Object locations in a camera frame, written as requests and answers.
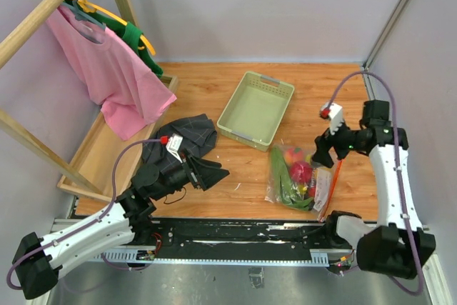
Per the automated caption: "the dark grey checked cloth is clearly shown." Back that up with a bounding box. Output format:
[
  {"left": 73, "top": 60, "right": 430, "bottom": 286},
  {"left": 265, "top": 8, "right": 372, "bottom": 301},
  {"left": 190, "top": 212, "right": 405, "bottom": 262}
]
[{"left": 141, "top": 114, "right": 217, "bottom": 173}]

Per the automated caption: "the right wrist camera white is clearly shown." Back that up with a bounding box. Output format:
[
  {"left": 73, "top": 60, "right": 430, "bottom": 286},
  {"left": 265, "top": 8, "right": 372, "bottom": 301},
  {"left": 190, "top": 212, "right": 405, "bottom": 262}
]
[{"left": 319, "top": 102, "right": 345, "bottom": 135}]

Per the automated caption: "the wooden clothes rack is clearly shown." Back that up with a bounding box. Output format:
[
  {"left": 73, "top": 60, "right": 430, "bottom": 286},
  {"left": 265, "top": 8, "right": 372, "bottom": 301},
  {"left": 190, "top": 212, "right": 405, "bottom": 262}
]
[{"left": 0, "top": 0, "right": 179, "bottom": 203}]

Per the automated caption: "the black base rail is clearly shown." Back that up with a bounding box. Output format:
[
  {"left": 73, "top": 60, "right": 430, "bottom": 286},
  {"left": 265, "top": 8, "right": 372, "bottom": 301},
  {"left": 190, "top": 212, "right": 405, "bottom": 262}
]
[{"left": 93, "top": 218, "right": 356, "bottom": 270}]

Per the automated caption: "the orange fake peach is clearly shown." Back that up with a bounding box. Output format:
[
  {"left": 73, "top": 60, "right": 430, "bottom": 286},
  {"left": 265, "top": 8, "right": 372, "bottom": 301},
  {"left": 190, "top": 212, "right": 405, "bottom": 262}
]
[{"left": 283, "top": 147, "right": 305, "bottom": 166}]

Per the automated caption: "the light green plastic basket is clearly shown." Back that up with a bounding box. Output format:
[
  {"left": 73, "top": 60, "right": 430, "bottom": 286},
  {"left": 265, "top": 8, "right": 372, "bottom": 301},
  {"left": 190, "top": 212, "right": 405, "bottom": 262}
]
[{"left": 216, "top": 71, "right": 295, "bottom": 152}]

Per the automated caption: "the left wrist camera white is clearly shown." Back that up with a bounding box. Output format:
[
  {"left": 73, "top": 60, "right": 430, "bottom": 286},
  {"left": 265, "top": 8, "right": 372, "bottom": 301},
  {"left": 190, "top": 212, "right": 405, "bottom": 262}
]
[{"left": 159, "top": 134, "right": 184, "bottom": 162}]

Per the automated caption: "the grey clothes hanger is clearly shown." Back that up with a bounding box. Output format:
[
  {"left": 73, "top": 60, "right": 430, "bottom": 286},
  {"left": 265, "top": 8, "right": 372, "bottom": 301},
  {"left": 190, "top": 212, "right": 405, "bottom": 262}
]
[{"left": 61, "top": 0, "right": 106, "bottom": 31}]

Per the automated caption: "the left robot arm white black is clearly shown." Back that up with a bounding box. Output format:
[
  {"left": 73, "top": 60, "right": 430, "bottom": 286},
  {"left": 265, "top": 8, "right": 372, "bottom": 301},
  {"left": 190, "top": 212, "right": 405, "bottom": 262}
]
[{"left": 6, "top": 154, "right": 230, "bottom": 300}]

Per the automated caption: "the clear zip top bag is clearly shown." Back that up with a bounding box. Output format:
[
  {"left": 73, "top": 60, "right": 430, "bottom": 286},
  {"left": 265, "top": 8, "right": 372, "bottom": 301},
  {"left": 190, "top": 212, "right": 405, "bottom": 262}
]
[{"left": 265, "top": 144, "right": 342, "bottom": 222}]

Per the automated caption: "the yellow clothes hanger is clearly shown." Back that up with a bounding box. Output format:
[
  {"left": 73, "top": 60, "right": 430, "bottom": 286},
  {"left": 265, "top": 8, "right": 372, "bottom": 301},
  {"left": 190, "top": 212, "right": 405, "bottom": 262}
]
[{"left": 64, "top": 0, "right": 157, "bottom": 56}]

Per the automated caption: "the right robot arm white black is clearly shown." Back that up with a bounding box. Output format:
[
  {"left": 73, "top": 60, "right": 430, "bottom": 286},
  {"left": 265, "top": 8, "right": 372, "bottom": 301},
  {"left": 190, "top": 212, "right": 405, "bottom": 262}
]
[{"left": 311, "top": 100, "right": 436, "bottom": 279}]

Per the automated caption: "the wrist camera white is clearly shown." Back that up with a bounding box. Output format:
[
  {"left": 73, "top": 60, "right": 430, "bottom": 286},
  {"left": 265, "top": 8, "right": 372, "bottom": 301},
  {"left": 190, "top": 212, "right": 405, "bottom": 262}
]
[
  {"left": 319, "top": 102, "right": 345, "bottom": 135},
  {"left": 159, "top": 134, "right": 184, "bottom": 162}
]

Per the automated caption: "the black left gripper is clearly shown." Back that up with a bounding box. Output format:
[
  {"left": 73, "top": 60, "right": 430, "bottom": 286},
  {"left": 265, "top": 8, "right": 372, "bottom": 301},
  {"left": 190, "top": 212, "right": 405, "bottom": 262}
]
[{"left": 152, "top": 149, "right": 230, "bottom": 201}]

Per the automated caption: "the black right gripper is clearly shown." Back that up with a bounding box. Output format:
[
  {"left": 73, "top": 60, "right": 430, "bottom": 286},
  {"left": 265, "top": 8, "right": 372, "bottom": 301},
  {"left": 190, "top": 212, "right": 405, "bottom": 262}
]
[{"left": 312, "top": 115, "right": 365, "bottom": 168}]

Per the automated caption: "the green fake leafy vegetable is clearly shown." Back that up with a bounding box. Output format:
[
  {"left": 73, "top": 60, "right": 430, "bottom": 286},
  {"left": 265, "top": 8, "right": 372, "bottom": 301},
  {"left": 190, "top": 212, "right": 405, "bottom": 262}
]
[{"left": 268, "top": 146, "right": 314, "bottom": 211}]

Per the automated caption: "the pink t-shirt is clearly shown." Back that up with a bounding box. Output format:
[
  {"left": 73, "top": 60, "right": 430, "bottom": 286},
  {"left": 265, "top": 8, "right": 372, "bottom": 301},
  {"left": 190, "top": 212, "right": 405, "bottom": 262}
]
[{"left": 46, "top": 6, "right": 176, "bottom": 141}]

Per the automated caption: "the green t-shirt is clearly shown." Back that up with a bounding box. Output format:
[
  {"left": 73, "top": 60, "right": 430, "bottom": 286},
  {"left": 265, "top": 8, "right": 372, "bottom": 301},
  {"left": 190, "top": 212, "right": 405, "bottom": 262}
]
[{"left": 91, "top": 13, "right": 164, "bottom": 78}]

